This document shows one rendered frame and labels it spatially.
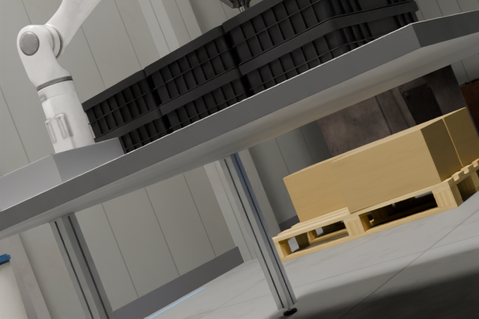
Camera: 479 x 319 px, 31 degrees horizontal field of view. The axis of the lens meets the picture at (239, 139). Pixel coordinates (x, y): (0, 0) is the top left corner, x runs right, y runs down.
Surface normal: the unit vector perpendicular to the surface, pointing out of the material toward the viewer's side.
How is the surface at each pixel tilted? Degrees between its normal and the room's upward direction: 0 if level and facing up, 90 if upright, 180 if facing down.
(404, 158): 90
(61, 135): 89
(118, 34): 90
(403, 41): 90
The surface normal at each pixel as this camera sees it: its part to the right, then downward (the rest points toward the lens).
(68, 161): 0.75, -0.32
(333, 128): -0.67, 0.29
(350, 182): -0.49, 0.17
